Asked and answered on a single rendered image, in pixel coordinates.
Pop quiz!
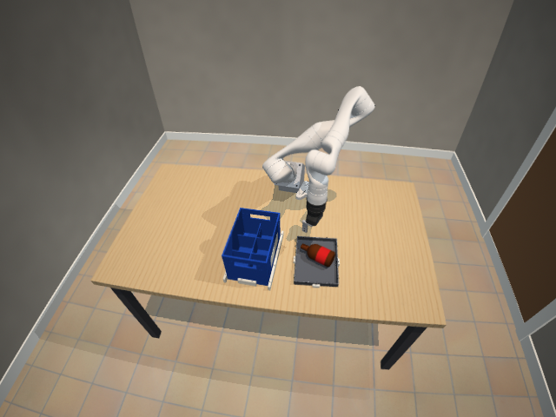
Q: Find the brown bottle with red label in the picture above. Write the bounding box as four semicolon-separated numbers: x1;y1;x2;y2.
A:
301;243;335;267

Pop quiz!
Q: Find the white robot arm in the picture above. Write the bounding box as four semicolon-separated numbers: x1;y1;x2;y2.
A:
262;87;374;195

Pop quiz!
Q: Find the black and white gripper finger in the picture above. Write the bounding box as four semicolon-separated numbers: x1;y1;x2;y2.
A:
302;220;313;233

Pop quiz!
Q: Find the blue plastic crate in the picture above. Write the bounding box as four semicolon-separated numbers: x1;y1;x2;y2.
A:
222;208;281;286

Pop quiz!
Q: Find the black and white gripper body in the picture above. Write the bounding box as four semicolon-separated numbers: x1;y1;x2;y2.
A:
296;181;328;226

